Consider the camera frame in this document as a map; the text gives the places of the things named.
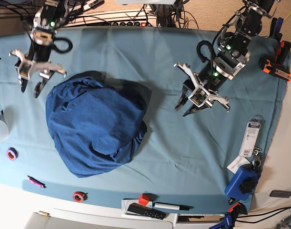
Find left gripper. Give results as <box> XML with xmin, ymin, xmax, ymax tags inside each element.
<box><xmin>173</xmin><ymin>62</ymin><xmax>230</xmax><ymax>117</ymax></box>

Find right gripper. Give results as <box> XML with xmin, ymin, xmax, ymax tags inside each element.
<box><xmin>9</xmin><ymin>49</ymin><xmax>67</xmax><ymax>98</ymax></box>

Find blue t-shirt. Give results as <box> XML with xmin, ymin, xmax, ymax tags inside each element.
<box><xmin>46</xmin><ymin>71</ymin><xmax>151</xmax><ymax>178</ymax></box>

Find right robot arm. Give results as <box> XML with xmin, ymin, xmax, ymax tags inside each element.
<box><xmin>9</xmin><ymin>0</ymin><xmax>73</xmax><ymax>98</ymax></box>

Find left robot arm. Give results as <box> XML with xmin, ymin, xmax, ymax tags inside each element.
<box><xmin>175</xmin><ymin>0</ymin><xmax>274</xmax><ymax>116</ymax></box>

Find light blue table cloth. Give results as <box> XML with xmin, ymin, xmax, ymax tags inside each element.
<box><xmin>0</xmin><ymin>26</ymin><xmax>286</xmax><ymax>214</ymax></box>

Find grey blister package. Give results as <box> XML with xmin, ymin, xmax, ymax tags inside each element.
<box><xmin>239</xmin><ymin>115</ymin><xmax>262</xmax><ymax>157</ymax></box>

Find white paper card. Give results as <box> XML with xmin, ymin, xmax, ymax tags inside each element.
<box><xmin>227</xmin><ymin>156</ymin><xmax>250</xmax><ymax>174</ymax></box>

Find purple tape roll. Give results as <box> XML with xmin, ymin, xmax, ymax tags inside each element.
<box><xmin>7</xmin><ymin>147</ymin><xmax>18</xmax><ymax>161</ymax></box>

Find keys with carabiner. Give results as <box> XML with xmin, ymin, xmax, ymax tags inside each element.
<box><xmin>252</xmin><ymin>147</ymin><xmax>262</xmax><ymax>173</ymax></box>

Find blue box black knob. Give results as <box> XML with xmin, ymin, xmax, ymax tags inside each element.
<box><xmin>224</xmin><ymin>165</ymin><xmax>261</xmax><ymax>201</ymax></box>

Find pink marker pen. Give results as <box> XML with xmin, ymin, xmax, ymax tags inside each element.
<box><xmin>26</xmin><ymin>176</ymin><xmax>46</xmax><ymax>188</ymax></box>

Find orange black upright clamp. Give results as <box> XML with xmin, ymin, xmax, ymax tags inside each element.
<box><xmin>274</xmin><ymin>41</ymin><xmax>291</xmax><ymax>66</ymax></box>

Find white black marker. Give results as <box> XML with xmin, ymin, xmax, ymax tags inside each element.
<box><xmin>153</xmin><ymin>202</ymin><xmax>191</xmax><ymax>211</ymax></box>

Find red cube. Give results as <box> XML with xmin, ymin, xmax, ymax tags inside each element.
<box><xmin>138</xmin><ymin>194</ymin><xmax>150</xmax><ymax>206</ymax></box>

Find black remote control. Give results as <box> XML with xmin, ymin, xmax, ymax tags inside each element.
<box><xmin>127</xmin><ymin>203</ymin><xmax>167</xmax><ymax>220</ymax></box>

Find blue black clamp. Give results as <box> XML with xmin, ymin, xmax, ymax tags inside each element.
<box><xmin>269</xmin><ymin>17</ymin><xmax>283</xmax><ymax>41</ymax></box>

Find blue spring clamp bottom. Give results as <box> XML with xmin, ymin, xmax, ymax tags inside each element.
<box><xmin>209</xmin><ymin>202</ymin><xmax>243</xmax><ymax>229</ymax></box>

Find red tape roll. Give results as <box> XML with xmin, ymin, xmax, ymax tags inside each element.
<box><xmin>72</xmin><ymin>191</ymin><xmax>88</xmax><ymax>203</ymax></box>

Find grey small device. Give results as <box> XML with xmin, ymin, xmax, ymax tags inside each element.
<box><xmin>270</xmin><ymin>190</ymin><xmax>291</xmax><ymax>198</ymax></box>

